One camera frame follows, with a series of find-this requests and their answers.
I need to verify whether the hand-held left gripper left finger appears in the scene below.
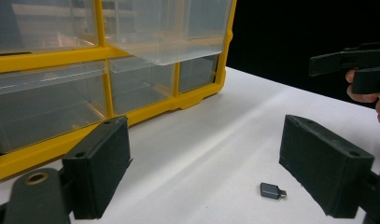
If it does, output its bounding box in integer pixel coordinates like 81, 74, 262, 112
62, 115, 134, 220

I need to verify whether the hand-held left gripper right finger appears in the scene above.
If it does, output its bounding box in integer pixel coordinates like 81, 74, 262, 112
278, 114, 375, 219

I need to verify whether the small grey plug adapter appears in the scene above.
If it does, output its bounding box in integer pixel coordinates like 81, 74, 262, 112
260, 182, 288, 201

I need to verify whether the clear plastic drawer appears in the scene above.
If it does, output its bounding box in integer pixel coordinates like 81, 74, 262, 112
108, 55, 176, 116
0, 0, 99, 54
0, 60, 108, 156
103, 0, 234, 66
177, 54, 219, 94

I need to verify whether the yellow drawer cabinet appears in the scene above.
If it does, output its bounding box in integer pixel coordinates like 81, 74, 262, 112
0, 0, 238, 182

